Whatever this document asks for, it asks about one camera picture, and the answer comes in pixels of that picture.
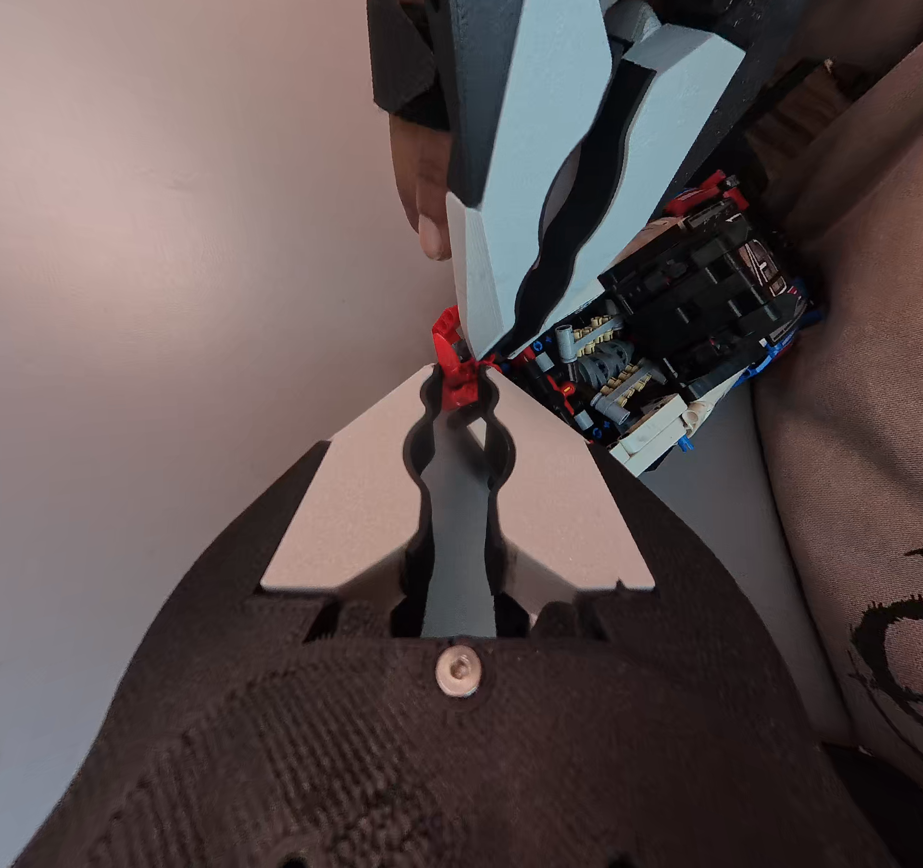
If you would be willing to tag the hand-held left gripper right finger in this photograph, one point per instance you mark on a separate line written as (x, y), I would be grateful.
(562, 507)

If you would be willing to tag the black brick-built toy car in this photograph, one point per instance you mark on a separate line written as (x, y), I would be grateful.
(721, 284)

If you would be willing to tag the person's right hand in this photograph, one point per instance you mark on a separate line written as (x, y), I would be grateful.
(422, 183)

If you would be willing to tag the grey desk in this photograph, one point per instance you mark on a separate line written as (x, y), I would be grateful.
(180, 233)

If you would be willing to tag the red toy brick piece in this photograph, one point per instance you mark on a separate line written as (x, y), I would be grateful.
(458, 385)

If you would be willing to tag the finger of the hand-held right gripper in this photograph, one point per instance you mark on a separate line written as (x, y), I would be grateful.
(685, 110)
(548, 89)

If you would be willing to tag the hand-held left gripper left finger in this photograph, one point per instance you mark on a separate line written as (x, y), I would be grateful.
(346, 507)

